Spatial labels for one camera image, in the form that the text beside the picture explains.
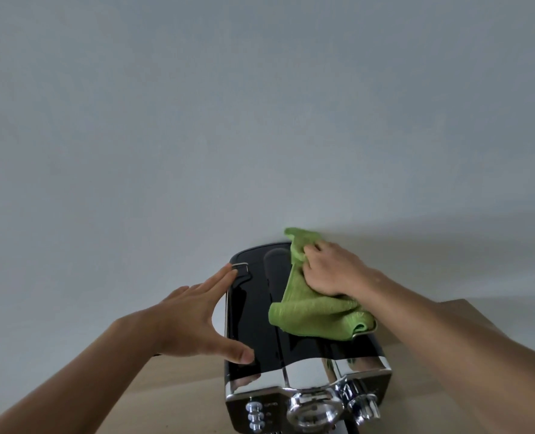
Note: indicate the person's left forearm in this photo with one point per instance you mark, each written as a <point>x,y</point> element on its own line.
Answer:
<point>64,379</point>

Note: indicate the person's left hand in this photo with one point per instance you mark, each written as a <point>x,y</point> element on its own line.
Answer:
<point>183,321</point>

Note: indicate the person's right hand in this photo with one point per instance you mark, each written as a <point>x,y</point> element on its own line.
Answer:
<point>335,271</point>

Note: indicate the green microfiber cloth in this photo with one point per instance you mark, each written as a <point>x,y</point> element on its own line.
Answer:
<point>312,307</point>

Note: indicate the black chrome espresso machine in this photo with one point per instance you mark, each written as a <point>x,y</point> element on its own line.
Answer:
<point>272,348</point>

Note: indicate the person's right fingers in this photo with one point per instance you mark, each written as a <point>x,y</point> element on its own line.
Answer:
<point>313,262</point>

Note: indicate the person's left middle finger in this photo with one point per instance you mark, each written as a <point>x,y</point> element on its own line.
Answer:
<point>213,275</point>

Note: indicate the person's left thumb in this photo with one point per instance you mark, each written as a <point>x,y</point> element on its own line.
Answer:
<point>232,348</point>

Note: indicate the person's right forearm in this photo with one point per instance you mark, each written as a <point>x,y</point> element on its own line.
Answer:
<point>461,357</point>

